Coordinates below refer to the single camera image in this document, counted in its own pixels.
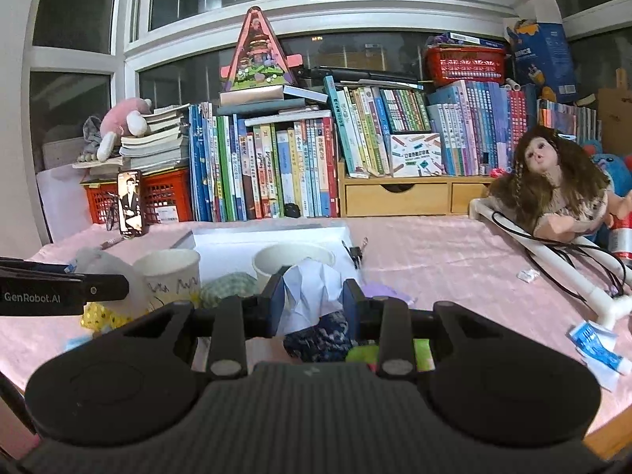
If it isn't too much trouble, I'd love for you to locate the white boxed card set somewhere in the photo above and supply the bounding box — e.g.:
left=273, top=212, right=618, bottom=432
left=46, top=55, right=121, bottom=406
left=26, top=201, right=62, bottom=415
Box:
left=390, top=133, right=444, bottom=178

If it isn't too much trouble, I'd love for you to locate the pink bow plush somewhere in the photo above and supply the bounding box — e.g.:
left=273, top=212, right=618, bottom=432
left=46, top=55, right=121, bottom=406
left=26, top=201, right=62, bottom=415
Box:
left=361, top=282, right=416, bottom=306

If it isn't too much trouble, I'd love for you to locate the row of children books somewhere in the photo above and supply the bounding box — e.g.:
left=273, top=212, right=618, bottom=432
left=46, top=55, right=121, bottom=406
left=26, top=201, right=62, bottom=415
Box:
left=188, top=77, right=601, bottom=222

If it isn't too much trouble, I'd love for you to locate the smartphone on stand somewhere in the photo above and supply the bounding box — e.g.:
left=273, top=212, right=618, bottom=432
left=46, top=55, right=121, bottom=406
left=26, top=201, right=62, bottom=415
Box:
left=117, top=170, right=145, bottom=237

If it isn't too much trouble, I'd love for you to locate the brown haired doll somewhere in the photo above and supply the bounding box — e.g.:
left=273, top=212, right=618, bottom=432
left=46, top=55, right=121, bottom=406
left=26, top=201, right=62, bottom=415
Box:
left=487, top=125, right=631, bottom=243

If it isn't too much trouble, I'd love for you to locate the dark blue patterned cloth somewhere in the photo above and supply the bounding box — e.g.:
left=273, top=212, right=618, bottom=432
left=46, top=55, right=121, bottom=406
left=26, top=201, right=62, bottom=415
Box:
left=283, top=310, right=354, bottom=363

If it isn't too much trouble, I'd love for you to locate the black binder clip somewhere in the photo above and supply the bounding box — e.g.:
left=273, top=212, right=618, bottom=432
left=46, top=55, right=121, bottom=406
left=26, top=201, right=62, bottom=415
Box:
left=342, top=237, right=369, bottom=270

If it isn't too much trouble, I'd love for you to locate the red plastic crate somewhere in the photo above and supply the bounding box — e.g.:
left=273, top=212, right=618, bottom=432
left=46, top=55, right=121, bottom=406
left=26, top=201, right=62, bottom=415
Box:
left=80, top=168, right=193, bottom=225

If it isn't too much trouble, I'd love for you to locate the yellow sequin bow plush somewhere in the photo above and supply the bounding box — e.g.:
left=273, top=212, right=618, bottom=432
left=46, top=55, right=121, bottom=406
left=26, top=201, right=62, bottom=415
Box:
left=80, top=302, right=132, bottom=333

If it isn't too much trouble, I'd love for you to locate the white cardboard box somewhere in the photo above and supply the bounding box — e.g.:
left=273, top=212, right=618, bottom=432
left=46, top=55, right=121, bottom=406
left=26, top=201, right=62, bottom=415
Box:
left=173, top=222, right=363, bottom=284

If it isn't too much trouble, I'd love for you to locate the stack of paper books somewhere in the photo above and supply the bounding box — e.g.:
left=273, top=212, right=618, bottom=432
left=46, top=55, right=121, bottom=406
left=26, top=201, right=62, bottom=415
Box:
left=73, top=104, right=190, bottom=177

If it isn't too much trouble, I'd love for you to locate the white paper cup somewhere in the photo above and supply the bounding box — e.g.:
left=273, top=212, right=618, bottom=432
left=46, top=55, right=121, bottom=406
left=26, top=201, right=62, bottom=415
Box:
left=252, top=242, right=335, bottom=290

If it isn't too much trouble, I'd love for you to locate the pink plush rabbit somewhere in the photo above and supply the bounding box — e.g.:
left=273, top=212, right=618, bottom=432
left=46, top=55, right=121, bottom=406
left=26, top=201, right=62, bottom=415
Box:
left=96, top=98, right=152, bottom=162

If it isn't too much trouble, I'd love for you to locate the red basket on books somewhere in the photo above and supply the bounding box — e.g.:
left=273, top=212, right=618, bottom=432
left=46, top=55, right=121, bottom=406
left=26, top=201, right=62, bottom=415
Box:
left=424, top=45, right=506, bottom=87

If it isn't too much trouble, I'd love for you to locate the blue plush toy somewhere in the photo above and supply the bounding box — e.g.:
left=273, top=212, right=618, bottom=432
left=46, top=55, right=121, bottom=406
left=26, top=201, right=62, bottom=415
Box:
left=582, top=140, right=632, bottom=197

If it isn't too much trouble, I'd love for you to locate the triangular toy house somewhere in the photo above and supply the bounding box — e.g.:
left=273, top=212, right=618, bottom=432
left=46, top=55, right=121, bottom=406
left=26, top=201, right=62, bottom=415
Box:
left=220, top=6, right=302, bottom=92

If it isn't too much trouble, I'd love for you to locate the wooden drawer organizer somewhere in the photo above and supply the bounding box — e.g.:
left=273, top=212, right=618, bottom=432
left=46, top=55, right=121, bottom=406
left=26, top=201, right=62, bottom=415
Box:
left=337, top=162, right=492, bottom=217

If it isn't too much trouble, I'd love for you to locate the doodled paper cup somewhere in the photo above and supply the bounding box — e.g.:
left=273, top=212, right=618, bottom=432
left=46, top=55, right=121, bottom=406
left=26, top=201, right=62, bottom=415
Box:
left=133, top=248, right=200, bottom=310

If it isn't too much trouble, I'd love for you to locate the blue tissue packet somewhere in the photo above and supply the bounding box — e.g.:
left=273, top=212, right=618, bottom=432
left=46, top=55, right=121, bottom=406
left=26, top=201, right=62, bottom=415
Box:
left=568, top=321, right=631, bottom=393

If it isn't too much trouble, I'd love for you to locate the white cloth hat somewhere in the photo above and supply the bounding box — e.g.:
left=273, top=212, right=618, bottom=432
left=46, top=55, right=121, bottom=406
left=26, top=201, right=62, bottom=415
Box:
left=277, top=258, right=343, bottom=336

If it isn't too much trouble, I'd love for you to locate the green checkered cloth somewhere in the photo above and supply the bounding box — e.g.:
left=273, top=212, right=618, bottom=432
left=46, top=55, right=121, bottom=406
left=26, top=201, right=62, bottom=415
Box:
left=199, top=272, right=259, bottom=308

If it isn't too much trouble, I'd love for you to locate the blue cardboard box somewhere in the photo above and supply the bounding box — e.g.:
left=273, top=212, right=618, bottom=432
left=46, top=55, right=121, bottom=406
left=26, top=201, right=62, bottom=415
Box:
left=504, top=19, right=578, bottom=104

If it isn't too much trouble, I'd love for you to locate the pink tablecloth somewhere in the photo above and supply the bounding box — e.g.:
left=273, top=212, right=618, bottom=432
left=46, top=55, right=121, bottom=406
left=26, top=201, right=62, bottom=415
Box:
left=1, top=216, right=631, bottom=431

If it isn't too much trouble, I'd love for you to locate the white pvc pipe frame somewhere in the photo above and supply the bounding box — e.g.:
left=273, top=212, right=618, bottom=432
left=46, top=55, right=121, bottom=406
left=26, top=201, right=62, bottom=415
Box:
left=468, top=198, right=631, bottom=329

